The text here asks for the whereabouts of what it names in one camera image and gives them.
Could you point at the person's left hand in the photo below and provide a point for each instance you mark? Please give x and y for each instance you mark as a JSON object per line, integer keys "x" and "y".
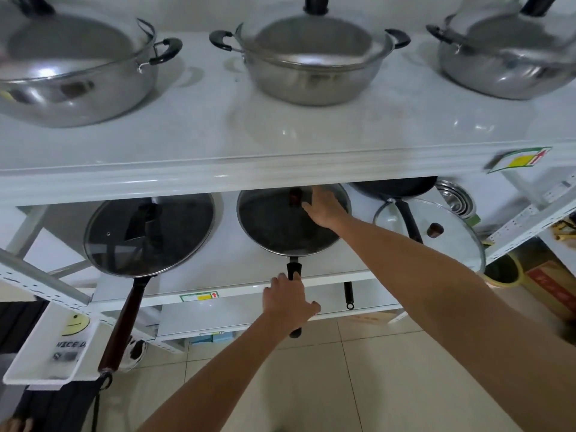
{"x": 285, "y": 301}

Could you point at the person's right hand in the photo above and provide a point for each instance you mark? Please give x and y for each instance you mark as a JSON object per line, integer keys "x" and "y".
{"x": 328, "y": 211}

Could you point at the person's left thumb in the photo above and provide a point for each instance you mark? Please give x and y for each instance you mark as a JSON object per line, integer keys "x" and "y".
{"x": 311, "y": 309}

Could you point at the person's right thumb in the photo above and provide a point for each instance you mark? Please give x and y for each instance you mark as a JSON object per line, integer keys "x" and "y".
{"x": 308, "y": 206}

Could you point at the glass lid with brown knob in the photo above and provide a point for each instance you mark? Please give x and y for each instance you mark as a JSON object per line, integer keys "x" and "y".
{"x": 270, "y": 220}
{"x": 452, "y": 254}

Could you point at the person's right forearm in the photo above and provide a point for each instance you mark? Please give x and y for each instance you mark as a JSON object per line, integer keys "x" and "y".
{"x": 450, "y": 301}

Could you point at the person's left forearm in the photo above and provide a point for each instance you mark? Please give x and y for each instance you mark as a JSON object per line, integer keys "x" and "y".
{"x": 225, "y": 382}

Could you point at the white shelf unit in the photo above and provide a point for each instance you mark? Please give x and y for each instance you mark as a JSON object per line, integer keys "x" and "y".
{"x": 270, "y": 143}

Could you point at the black frying pan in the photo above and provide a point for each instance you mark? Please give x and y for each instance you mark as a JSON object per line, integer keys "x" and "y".
{"x": 396, "y": 186}

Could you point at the blue packets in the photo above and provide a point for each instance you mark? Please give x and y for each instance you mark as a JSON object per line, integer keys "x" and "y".
{"x": 208, "y": 338}

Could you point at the yellow green shelf label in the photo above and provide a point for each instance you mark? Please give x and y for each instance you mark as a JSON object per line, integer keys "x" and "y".
{"x": 519, "y": 160}
{"x": 200, "y": 296}

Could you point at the glass lid with black knob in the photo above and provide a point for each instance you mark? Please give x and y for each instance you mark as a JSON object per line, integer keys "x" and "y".
{"x": 180, "y": 229}

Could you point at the stack of steel bowls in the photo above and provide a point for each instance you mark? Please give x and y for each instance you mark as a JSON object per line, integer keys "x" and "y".
{"x": 458, "y": 200}

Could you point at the steel lid with black knob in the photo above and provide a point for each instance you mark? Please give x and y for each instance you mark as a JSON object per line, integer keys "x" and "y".
{"x": 310, "y": 40}
{"x": 508, "y": 35}

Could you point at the black and white patterned item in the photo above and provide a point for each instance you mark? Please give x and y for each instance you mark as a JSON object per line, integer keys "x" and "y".
{"x": 135, "y": 355}

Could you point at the yellow green bucket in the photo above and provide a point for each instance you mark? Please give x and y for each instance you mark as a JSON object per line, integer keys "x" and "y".
{"x": 504, "y": 270}

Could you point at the white perforated metal rack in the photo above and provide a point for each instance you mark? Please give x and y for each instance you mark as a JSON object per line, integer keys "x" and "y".
{"x": 522, "y": 220}

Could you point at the cardboard box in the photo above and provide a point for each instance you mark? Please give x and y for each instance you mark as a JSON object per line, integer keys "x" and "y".
{"x": 554, "y": 287}

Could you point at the yellow item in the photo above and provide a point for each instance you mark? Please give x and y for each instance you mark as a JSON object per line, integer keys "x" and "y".
{"x": 565, "y": 229}

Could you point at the large steel pot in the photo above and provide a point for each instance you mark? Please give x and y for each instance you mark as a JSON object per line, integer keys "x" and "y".
{"x": 67, "y": 98}

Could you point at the white plastic tray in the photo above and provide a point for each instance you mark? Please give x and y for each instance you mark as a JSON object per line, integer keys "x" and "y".
{"x": 49, "y": 350}

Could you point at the black fabric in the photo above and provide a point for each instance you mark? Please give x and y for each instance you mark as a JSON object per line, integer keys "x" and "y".
{"x": 54, "y": 409}

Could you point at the large steel pot lid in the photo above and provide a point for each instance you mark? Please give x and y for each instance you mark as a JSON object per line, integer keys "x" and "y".
{"x": 67, "y": 44}

